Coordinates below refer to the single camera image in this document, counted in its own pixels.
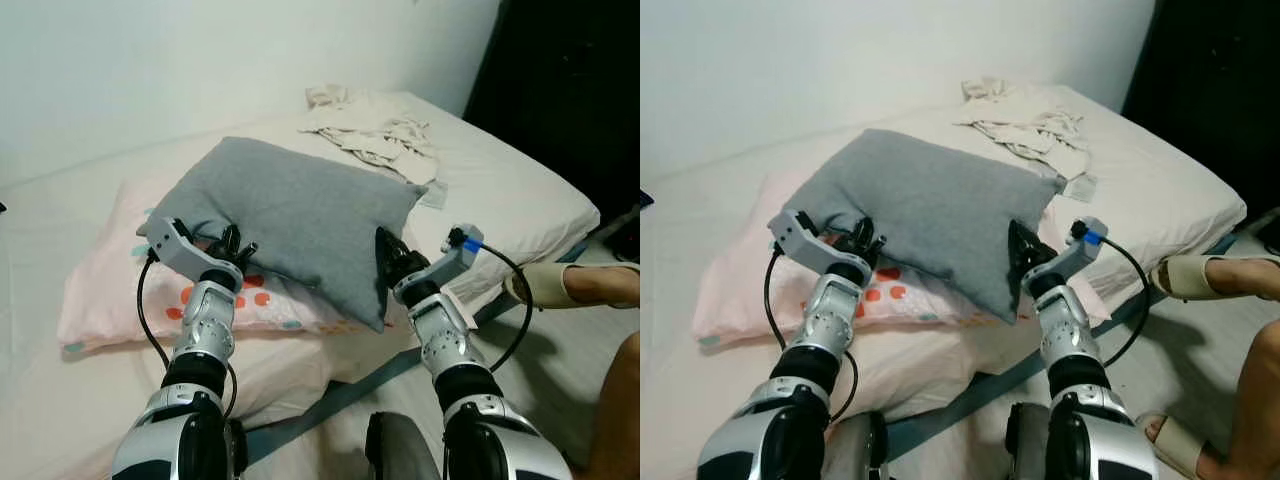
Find floral pillow with orange dots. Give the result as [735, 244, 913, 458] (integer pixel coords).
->
[57, 178, 406, 353]
[692, 170, 1031, 346]

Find crumpled beige clothes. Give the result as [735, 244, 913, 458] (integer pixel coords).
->
[298, 84, 449, 209]
[952, 77, 1099, 201]

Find beige slipper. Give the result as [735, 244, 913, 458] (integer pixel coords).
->
[1135, 412, 1216, 480]
[1150, 255, 1236, 301]
[502, 262, 601, 309]

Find grey robot right leg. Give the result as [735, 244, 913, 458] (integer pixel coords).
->
[365, 412, 448, 480]
[1005, 402, 1051, 480]

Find grey robot leg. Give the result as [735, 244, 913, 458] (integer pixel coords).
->
[828, 410, 891, 480]
[1005, 402, 1051, 480]
[365, 412, 448, 480]
[225, 418, 251, 473]

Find grey robot left leg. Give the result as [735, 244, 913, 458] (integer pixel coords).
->
[225, 418, 251, 473]
[828, 410, 891, 480]

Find person bare leg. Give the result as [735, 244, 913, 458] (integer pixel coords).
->
[565, 265, 641, 306]
[1205, 255, 1280, 296]
[1145, 320, 1280, 480]
[585, 330, 641, 480]

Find black curtain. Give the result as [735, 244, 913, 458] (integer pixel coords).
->
[462, 0, 641, 236]
[1120, 0, 1280, 216]

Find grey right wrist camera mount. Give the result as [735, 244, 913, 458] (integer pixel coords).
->
[395, 225, 486, 306]
[1030, 217, 1111, 296]

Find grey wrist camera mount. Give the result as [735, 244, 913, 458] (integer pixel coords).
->
[395, 225, 486, 306]
[148, 216, 244, 286]
[768, 208, 866, 276]
[1030, 217, 1111, 296]

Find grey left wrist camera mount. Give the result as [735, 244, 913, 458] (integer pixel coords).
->
[768, 208, 866, 276]
[148, 216, 244, 286]

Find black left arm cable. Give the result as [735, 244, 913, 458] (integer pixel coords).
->
[137, 250, 241, 421]
[765, 248, 861, 421]

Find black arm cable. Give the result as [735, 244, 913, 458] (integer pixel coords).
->
[765, 248, 861, 421]
[470, 238, 535, 373]
[137, 250, 241, 421]
[1095, 232, 1153, 369]

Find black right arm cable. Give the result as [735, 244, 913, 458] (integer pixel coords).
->
[470, 238, 535, 373]
[1095, 232, 1153, 369]

